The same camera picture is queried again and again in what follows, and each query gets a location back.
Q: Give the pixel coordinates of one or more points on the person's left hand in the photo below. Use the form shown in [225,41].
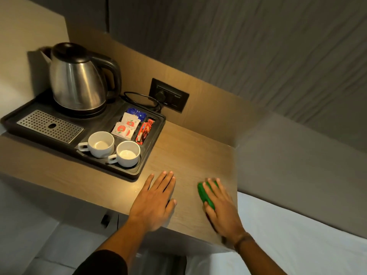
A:
[150,204]

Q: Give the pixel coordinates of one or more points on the person's right hand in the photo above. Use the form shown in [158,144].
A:
[223,213]

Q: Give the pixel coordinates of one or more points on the person's left middle finger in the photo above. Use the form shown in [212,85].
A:
[163,181]

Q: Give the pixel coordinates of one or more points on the person's right thumb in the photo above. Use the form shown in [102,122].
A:
[208,216]

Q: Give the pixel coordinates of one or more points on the person's left little finger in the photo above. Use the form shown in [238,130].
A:
[147,183]

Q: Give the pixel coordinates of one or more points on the person's right middle finger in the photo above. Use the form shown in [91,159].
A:
[220,188]

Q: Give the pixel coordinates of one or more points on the person's left thumb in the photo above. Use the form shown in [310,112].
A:
[171,205]

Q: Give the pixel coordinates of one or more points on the green cleaning sponge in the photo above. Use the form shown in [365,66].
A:
[205,196]

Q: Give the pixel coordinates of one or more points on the person's right forearm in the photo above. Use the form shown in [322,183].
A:
[259,259]

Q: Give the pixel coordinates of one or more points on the person's left forearm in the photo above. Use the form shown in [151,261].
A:
[122,243]

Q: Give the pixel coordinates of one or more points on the white ceramic cup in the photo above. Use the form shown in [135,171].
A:
[129,161]
[96,151]

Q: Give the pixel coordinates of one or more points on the dark wristband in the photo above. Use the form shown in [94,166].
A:
[243,240]

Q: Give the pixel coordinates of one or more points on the red stick packet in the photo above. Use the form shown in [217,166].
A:
[140,133]
[149,126]

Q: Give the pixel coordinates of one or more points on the white sachet with red print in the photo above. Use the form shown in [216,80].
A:
[122,130]
[130,120]

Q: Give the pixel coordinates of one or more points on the blue tea sachet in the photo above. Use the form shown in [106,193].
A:
[137,112]

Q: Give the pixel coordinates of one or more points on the black plastic hospitality tray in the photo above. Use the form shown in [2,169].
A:
[94,127]

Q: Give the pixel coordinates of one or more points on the white bed sheet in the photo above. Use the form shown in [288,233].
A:
[286,240]

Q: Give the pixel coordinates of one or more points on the grey padded headboard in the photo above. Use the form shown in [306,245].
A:
[301,171]

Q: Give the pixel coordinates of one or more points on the black power plug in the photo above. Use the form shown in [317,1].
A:
[161,95]

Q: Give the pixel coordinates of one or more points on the black sleeve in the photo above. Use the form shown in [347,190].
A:
[101,264]

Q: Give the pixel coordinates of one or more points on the black kettle base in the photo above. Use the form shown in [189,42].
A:
[86,112]

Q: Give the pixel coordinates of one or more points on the perforated metal drip grate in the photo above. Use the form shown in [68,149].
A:
[43,124]

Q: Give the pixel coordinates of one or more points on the stainless steel electric kettle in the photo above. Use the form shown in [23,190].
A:
[76,80]

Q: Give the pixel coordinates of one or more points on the black wall socket plate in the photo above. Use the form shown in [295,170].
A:
[175,98]

